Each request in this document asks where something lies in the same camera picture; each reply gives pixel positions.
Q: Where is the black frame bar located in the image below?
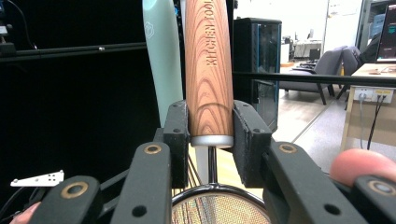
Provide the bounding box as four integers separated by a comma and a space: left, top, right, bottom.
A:
0, 41, 148, 64
232, 70, 396, 89

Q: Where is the dark monitor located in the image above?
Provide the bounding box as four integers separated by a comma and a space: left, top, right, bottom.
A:
375, 3, 396, 63

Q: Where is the grey armchair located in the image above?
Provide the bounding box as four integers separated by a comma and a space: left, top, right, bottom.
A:
340, 46, 362, 94
279, 46, 348, 105

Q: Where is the white power strip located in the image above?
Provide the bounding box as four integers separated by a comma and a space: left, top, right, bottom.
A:
353, 87, 395, 105

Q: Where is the whisk with teal handle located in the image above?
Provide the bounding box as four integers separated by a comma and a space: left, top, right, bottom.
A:
142, 0, 198, 188

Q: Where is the black desk cable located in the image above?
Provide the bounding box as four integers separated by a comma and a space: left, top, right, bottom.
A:
366, 95, 386, 151

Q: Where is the grey desk cable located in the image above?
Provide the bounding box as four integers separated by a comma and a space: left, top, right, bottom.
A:
358, 92, 366, 150

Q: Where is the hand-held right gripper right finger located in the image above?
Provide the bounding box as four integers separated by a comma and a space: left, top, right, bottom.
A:
232, 99, 274, 189

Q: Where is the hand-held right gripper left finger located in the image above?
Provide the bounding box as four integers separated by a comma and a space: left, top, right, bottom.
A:
163, 100, 191, 189

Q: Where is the black cabinet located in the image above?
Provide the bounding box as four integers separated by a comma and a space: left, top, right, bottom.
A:
233, 17, 283, 133

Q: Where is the light wooden desk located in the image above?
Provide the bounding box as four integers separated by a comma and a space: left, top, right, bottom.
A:
340, 63, 396, 153

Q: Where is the mesh strainer with wooden handle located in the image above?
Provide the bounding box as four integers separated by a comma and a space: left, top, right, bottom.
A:
171, 0, 272, 224

